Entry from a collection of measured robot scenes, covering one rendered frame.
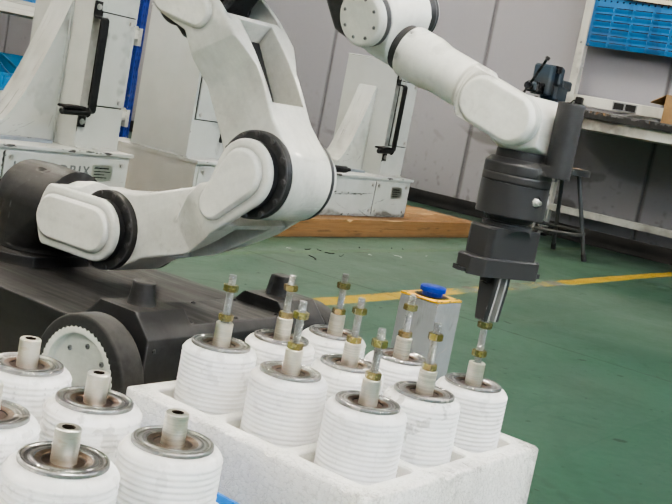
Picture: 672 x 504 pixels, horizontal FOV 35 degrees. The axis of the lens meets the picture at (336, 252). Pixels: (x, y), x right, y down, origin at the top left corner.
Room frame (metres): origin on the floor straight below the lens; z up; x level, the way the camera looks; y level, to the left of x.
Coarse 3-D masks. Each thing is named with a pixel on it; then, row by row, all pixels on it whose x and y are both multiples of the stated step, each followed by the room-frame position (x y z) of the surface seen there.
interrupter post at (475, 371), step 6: (468, 366) 1.37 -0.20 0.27; (474, 366) 1.37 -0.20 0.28; (480, 366) 1.37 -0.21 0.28; (468, 372) 1.37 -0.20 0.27; (474, 372) 1.37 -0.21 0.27; (480, 372) 1.37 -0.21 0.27; (468, 378) 1.37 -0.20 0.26; (474, 378) 1.37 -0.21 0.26; (480, 378) 1.37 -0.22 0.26; (468, 384) 1.37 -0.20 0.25; (474, 384) 1.37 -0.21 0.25; (480, 384) 1.37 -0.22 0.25
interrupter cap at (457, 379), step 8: (448, 376) 1.38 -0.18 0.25; (456, 376) 1.39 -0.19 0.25; (464, 376) 1.40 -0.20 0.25; (456, 384) 1.35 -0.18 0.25; (464, 384) 1.35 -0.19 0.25; (488, 384) 1.38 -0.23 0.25; (496, 384) 1.39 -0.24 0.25; (480, 392) 1.34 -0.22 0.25; (488, 392) 1.34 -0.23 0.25; (496, 392) 1.35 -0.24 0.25
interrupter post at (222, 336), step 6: (216, 324) 1.32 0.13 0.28; (222, 324) 1.32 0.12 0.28; (228, 324) 1.32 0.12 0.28; (216, 330) 1.32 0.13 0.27; (222, 330) 1.32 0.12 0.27; (228, 330) 1.32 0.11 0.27; (216, 336) 1.32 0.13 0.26; (222, 336) 1.32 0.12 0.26; (228, 336) 1.32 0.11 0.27; (216, 342) 1.32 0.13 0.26; (222, 342) 1.32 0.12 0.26; (228, 342) 1.32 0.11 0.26
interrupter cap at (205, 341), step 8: (200, 336) 1.34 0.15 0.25; (208, 336) 1.35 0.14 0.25; (200, 344) 1.30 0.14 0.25; (208, 344) 1.31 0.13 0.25; (232, 344) 1.34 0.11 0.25; (240, 344) 1.34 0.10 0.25; (248, 344) 1.34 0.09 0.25; (224, 352) 1.29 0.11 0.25; (232, 352) 1.30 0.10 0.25; (240, 352) 1.30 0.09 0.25
